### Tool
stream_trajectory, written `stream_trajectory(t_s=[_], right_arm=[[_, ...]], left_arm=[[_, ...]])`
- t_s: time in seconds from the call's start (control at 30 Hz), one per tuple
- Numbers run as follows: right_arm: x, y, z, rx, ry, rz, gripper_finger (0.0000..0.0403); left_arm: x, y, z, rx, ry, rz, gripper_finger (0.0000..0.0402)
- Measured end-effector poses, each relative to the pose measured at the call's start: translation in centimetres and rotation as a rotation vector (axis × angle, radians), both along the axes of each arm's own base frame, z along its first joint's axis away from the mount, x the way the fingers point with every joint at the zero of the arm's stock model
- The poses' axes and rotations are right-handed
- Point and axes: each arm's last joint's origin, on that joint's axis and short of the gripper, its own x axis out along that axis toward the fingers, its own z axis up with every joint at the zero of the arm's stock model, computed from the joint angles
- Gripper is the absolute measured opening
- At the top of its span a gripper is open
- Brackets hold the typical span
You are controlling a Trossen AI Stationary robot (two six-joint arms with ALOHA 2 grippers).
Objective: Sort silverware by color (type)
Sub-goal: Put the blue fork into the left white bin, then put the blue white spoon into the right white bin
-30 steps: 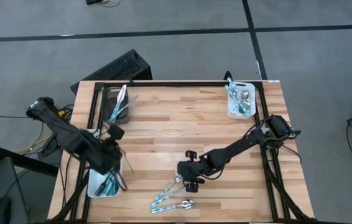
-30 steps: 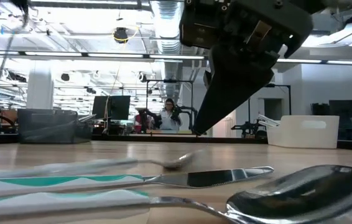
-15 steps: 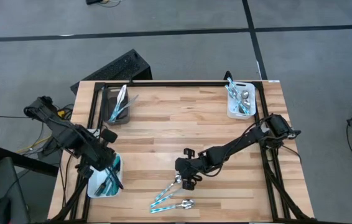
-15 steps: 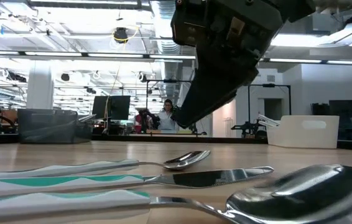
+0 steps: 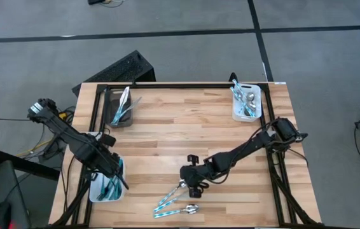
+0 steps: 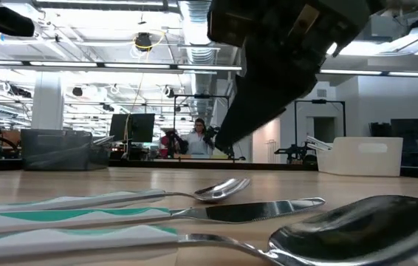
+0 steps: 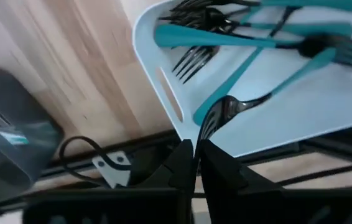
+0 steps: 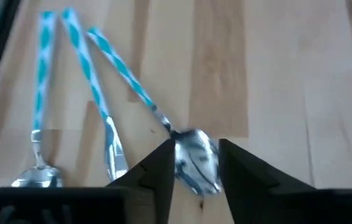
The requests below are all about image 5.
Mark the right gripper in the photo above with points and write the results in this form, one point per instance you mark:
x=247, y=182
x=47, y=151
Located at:
x=196, y=175

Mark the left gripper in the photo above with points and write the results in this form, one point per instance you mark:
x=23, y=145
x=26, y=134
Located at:
x=108, y=163

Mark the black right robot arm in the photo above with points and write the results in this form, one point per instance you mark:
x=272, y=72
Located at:
x=246, y=148

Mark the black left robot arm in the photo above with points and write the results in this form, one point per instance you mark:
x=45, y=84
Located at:
x=72, y=140

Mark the white plastic bin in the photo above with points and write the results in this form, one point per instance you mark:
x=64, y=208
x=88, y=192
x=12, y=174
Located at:
x=238, y=117
x=92, y=187

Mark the dark grey plastic bin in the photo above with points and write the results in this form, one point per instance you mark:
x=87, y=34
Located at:
x=113, y=98

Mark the black desk beam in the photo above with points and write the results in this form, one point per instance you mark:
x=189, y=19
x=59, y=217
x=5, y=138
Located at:
x=27, y=163

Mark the grey desk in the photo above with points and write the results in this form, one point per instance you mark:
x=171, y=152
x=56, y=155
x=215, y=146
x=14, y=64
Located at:
x=8, y=191

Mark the black computer mouse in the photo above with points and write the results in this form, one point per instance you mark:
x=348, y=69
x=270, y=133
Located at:
x=1, y=216

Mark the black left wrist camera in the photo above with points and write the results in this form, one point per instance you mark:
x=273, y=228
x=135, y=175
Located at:
x=108, y=140

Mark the black metal table frame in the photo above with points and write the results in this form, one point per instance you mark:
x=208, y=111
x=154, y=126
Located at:
x=199, y=86

